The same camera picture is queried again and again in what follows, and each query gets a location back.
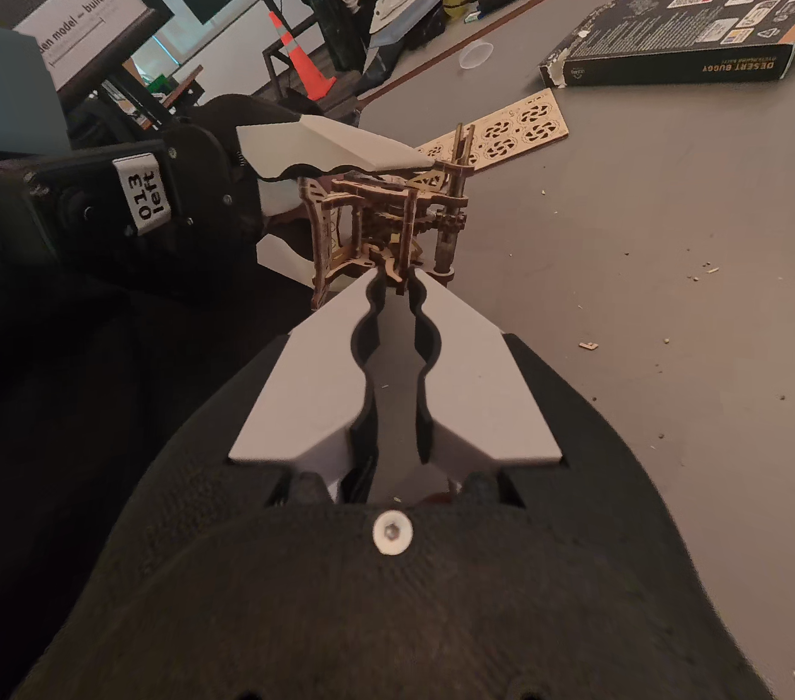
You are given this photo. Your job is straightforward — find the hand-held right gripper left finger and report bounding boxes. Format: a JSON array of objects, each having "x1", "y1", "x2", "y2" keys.
[{"x1": 229, "y1": 268, "x2": 387, "y2": 503}]

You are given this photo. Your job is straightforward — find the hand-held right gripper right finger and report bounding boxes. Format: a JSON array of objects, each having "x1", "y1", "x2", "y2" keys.
[{"x1": 407, "y1": 268, "x2": 563, "y2": 492}]

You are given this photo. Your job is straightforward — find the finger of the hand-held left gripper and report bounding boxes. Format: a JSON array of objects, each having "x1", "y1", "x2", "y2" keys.
[
  {"x1": 236, "y1": 115, "x2": 437, "y2": 215},
  {"x1": 256, "y1": 233, "x2": 318, "y2": 287}
]

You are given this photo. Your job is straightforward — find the wooden mechanical model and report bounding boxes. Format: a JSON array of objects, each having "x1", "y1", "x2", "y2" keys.
[{"x1": 300, "y1": 122, "x2": 476, "y2": 309}]

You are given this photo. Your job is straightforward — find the wooden parts sheet gear wheels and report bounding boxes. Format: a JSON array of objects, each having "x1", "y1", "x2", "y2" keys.
[{"x1": 416, "y1": 88, "x2": 570, "y2": 173}]

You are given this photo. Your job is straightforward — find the orange traffic cone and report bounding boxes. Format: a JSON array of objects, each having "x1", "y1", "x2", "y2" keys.
[{"x1": 268, "y1": 12, "x2": 336, "y2": 101}]

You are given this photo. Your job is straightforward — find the black cardboard box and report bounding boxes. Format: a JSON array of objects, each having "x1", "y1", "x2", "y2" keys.
[{"x1": 538, "y1": 0, "x2": 795, "y2": 89}]

